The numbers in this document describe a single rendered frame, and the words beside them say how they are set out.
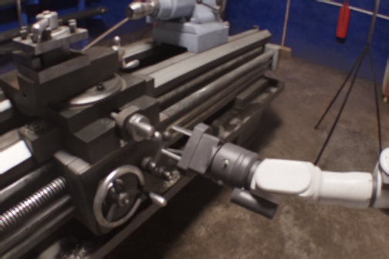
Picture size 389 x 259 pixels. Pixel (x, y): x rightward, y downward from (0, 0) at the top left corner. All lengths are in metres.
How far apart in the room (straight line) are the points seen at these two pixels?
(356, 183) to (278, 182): 0.16
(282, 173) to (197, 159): 0.19
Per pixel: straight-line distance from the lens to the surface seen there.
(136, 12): 1.33
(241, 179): 0.58
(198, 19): 1.60
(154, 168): 1.00
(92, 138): 0.80
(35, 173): 0.93
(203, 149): 0.63
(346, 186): 0.58
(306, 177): 0.55
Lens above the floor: 1.31
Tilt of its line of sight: 32 degrees down
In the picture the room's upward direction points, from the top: 3 degrees clockwise
